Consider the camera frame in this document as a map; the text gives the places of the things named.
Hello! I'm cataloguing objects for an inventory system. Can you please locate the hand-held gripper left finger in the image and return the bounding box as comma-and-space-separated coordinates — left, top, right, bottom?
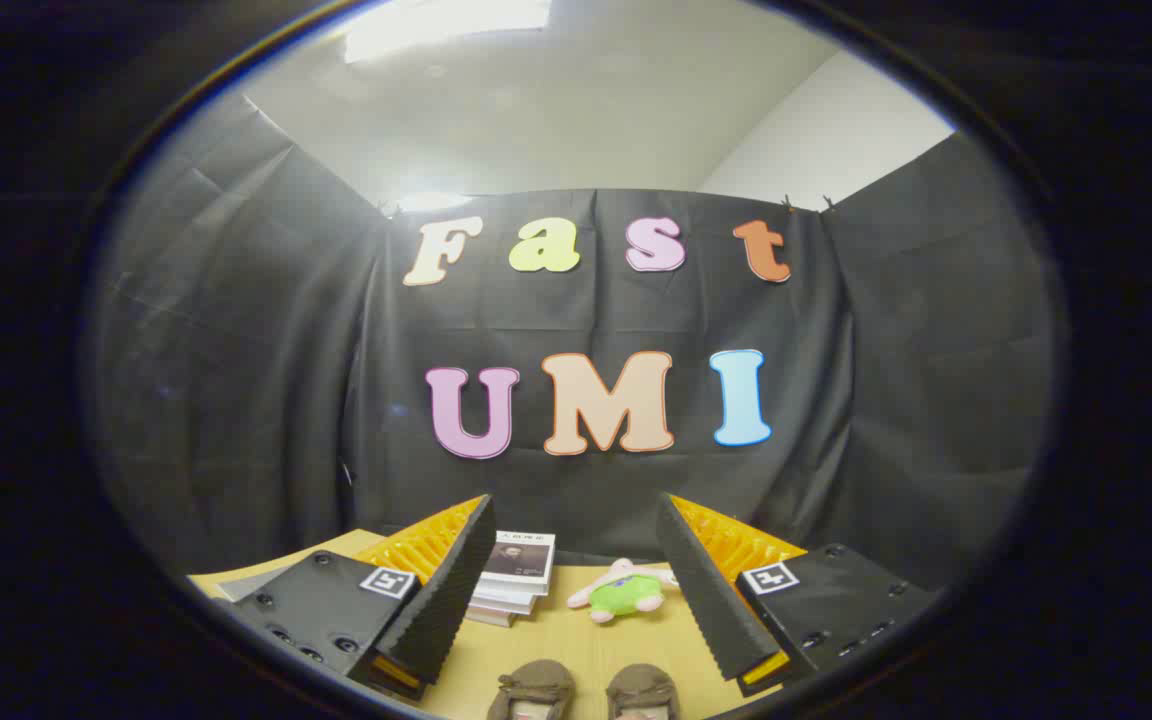
221, 493, 497, 701

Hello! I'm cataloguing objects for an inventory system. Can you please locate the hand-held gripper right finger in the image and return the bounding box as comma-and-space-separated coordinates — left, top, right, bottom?
656, 492, 942, 698

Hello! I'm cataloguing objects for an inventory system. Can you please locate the brown fuzzy shoe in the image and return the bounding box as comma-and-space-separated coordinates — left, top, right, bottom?
604, 663, 682, 720
486, 658, 577, 720

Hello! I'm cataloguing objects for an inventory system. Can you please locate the white book with dark cover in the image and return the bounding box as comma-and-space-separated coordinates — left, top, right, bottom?
483, 530, 557, 593

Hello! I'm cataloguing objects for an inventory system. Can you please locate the green and pink plush toy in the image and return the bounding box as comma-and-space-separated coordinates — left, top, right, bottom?
566, 558, 682, 626

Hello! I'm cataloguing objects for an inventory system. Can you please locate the black backdrop cloth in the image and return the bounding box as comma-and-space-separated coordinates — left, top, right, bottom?
86, 90, 1062, 591

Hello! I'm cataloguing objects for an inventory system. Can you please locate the ceiling light panel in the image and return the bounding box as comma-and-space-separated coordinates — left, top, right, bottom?
341, 0, 552, 63

